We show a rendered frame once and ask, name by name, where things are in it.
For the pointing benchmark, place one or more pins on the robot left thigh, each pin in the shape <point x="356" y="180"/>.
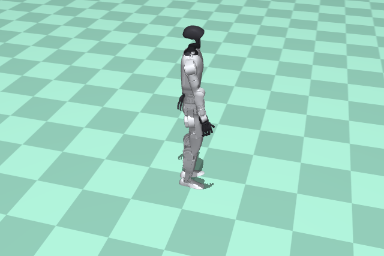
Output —
<point x="186" y="139"/>

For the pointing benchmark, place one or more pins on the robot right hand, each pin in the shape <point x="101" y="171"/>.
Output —
<point x="206" y="127"/>

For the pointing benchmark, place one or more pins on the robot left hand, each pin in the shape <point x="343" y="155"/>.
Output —
<point x="180" y="100"/>

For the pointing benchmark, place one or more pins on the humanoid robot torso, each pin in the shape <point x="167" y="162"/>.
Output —
<point x="188" y="102"/>

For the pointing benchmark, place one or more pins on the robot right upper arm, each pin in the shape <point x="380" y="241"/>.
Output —
<point x="191" y="69"/>

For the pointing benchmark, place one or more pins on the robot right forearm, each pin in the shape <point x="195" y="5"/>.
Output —
<point x="200" y="106"/>

